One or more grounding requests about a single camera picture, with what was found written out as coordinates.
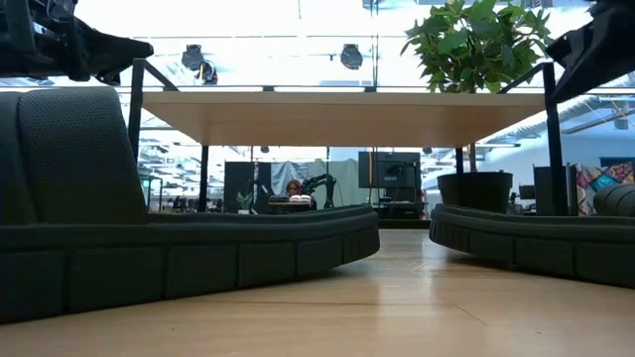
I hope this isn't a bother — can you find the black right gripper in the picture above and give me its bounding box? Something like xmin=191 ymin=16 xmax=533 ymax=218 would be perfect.
xmin=545 ymin=0 xmax=635 ymax=104

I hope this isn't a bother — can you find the black plant pot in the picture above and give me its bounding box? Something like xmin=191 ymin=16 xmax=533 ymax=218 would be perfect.
xmin=436 ymin=171 xmax=515 ymax=215

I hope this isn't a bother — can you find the black desk cabinet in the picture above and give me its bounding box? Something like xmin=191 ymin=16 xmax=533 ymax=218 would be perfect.
xmin=374 ymin=187 xmax=431 ymax=222

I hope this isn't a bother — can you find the black box cabinet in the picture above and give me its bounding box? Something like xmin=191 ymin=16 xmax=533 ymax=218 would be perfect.
xmin=533 ymin=165 xmax=579 ymax=216

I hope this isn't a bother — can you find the wooden shelf with black frame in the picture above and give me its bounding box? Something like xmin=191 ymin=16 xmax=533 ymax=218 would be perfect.
xmin=128 ymin=58 xmax=570 ymax=217

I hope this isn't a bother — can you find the black ceiling spotlight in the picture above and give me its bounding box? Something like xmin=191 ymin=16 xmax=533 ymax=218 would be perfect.
xmin=339 ymin=43 xmax=364 ymax=71
xmin=197 ymin=59 xmax=219 ymax=86
xmin=181 ymin=44 xmax=205 ymax=72

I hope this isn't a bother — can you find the small green desk plant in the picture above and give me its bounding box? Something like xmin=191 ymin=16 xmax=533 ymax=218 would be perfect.
xmin=235 ymin=190 xmax=255 ymax=215

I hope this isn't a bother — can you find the green leafy plant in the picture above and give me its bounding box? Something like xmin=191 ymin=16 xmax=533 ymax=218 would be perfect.
xmin=400 ymin=0 xmax=555 ymax=94

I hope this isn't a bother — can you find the grey fabric curtain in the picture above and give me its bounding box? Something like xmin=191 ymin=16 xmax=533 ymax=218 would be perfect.
xmin=271 ymin=158 xmax=361 ymax=207

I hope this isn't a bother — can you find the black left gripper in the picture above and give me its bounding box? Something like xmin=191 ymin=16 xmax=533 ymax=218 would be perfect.
xmin=0 ymin=0 xmax=155 ymax=86

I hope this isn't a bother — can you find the black textured-strap slide sandal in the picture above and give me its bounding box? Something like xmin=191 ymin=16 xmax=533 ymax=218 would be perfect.
xmin=0 ymin=86 xmax=382 ymax=326

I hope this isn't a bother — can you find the colourful patterned fabric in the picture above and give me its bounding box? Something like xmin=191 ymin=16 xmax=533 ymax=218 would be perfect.
xmin=574 ymin=162 xmax=635 ymax=216

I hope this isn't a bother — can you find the black monitor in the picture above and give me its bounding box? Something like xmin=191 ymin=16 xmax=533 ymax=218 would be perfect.
xmin=357 ymin=151 xmax=423 ymax=190

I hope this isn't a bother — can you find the black ribbed-strap slide sandal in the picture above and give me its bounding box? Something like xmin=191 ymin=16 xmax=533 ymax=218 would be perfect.
xmin=429 ymin=182 xmax=635 ymax=290

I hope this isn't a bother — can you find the person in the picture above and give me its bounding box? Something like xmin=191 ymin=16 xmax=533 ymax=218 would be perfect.
xmin=284 ymin=178 xmax=306 ymax=199

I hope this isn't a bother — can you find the black partition panel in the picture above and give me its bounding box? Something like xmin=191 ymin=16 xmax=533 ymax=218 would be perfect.
xmin=223 ymin=161 xmax=273 ymax=214

